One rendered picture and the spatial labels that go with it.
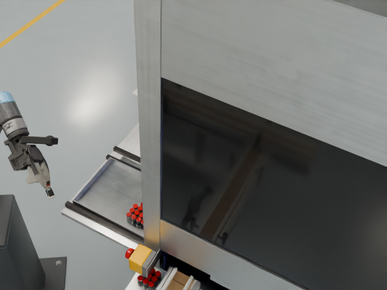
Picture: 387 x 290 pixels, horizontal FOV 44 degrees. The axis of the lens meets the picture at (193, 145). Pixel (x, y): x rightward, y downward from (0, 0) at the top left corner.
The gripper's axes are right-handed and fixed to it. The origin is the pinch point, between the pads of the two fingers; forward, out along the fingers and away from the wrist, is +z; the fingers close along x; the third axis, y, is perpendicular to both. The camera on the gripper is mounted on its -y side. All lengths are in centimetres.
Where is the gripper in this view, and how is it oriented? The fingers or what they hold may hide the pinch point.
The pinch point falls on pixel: (47, 183)
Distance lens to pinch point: 166.9
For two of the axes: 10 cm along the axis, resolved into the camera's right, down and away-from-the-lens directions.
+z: 4.6, 8.8, -1.1
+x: -2.2, -0.1, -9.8
